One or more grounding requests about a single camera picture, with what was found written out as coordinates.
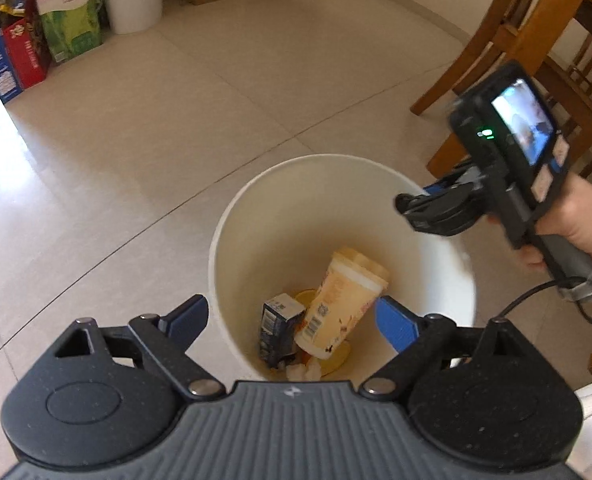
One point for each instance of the dark small drink carton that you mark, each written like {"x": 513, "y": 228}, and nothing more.
{"x": 278, "y": 330}

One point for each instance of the person's right hand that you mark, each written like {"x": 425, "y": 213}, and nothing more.
{"x": 585, "y": 220}

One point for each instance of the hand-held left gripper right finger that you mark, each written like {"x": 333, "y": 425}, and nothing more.
{"x": 395, "y": 325}

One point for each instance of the red carton box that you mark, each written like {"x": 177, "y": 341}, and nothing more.
{"x": 26, "y": 55}

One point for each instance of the wooden chair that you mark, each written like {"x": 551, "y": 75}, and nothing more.
{"x": 480, "y": 35}
{"x": 545, "y": 20}

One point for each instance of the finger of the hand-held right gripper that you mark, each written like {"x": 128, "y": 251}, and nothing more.
{"x": 410, "y": 211}
{"x": 440, "y": 188}

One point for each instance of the white plastic bin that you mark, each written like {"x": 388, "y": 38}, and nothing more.
{"x": 256, "y": 240}

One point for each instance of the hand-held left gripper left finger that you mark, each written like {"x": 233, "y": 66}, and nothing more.
{"x": 191, "y": 320}

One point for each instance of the yellow lid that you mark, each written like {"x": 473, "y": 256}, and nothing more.
{"x": 338, "y": 361}

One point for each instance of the white tissue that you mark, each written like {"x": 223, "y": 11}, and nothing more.
{"x": 301, "y": 371}

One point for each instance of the green carton box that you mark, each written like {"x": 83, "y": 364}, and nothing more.
{"x": 71, "y": 25}

